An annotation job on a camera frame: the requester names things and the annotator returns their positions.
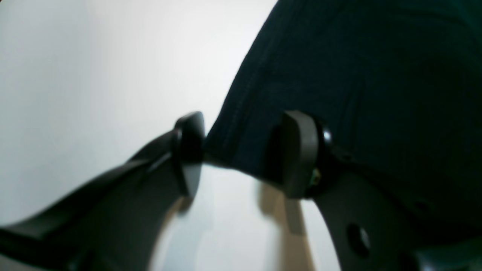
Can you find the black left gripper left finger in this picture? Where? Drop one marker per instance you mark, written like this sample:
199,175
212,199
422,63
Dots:
112,222

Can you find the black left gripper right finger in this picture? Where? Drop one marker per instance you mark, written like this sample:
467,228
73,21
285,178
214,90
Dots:
375,222

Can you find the black T-shirt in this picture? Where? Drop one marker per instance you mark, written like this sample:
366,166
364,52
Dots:
398,83

